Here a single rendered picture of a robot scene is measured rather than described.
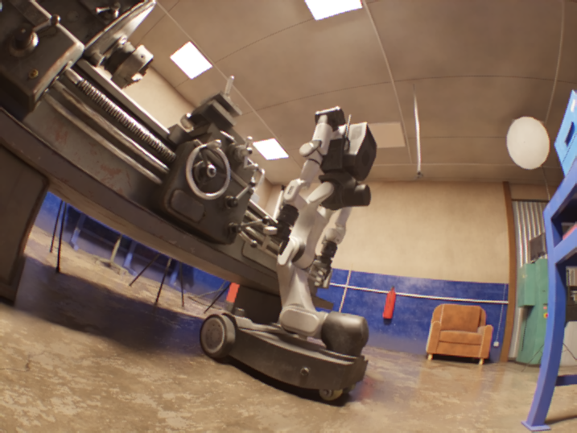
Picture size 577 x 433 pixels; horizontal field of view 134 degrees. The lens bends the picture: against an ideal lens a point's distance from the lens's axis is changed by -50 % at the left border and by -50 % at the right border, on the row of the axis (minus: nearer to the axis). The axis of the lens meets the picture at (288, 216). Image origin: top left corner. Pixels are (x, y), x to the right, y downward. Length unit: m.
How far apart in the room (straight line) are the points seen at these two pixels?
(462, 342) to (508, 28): 4.01
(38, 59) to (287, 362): 1.30
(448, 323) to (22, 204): 4.45
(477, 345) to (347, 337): 3.07
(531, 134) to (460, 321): 2.88
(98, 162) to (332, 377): 1.14
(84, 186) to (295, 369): 0.92
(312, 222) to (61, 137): 1.17
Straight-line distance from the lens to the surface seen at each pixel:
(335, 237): 1.44
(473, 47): 3.55
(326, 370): 0.93
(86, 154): 1.00
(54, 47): 0.93
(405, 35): 3.37
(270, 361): 0.99
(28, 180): 0.90
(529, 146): 3.93
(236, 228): 1.05
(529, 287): 4.15
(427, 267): 4.72
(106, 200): 0.82
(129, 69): 1.30
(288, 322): 1.10
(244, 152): 1.04
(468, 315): 4.22
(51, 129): 1.00
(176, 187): 0.92
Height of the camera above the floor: 0.32
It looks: 21 degrees up
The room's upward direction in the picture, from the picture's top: 17 degrees clockwise
